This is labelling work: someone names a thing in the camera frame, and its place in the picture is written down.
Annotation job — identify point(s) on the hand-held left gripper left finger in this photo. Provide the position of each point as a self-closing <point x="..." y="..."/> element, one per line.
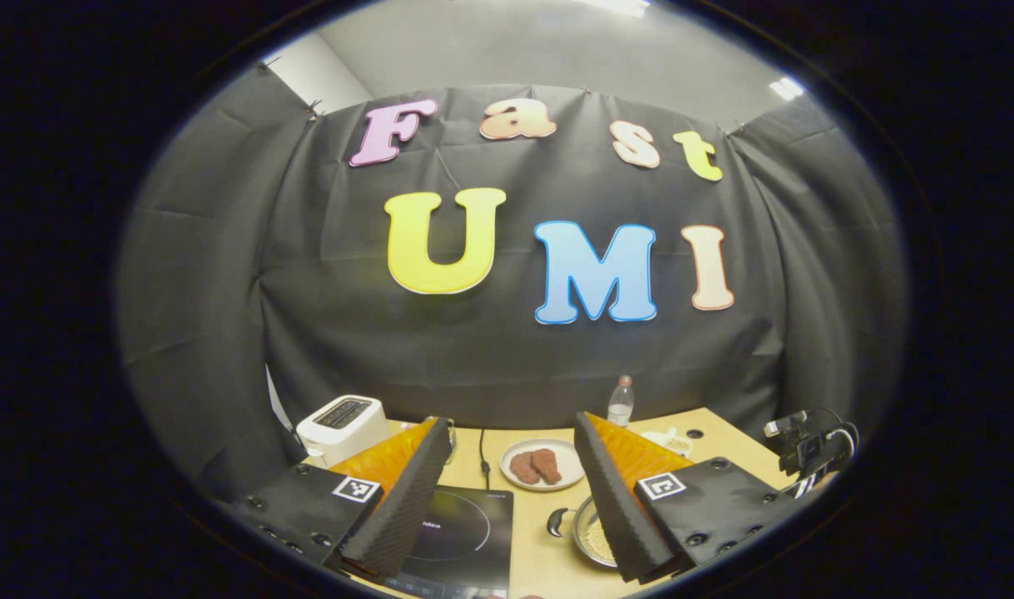
<point x="407" y="499"/>

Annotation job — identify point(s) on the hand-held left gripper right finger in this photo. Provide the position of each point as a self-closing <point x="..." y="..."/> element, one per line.
<point x="615" y="507"/>

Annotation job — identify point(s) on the steel pot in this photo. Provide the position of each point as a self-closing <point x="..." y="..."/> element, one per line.
<point x="580" y="524"/>

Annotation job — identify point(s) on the black induction cooktop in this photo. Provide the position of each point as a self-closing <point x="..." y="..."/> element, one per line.
<point x="465" y="532"/>

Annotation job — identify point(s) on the pile of soybeans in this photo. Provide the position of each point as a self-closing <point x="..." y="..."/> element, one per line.
<point x="598" y="542"/>

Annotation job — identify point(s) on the white round plate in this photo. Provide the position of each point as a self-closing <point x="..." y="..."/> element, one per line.
<point x="569" y="462"/>

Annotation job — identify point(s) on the brown meat patty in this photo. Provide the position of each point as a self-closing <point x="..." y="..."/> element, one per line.
<point x="546" y="466"/>
<point x="523" y="468"/>

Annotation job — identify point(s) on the white divided dish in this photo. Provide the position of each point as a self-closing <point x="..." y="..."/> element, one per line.
<point x="669" y="441"/>

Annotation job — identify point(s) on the white toaster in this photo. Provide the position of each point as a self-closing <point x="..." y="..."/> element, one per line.
<point x="340" y="424"/>

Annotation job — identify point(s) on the clear plastic water bottle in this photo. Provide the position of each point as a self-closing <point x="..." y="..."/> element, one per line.
<point x="620" y="403"/>

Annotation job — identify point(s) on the black backdrop cloth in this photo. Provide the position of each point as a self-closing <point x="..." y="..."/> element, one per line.
<point x="473" y="358"/>

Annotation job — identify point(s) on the ceiling light panel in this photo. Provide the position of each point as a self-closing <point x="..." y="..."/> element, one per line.
<point x="787" y="87"/>

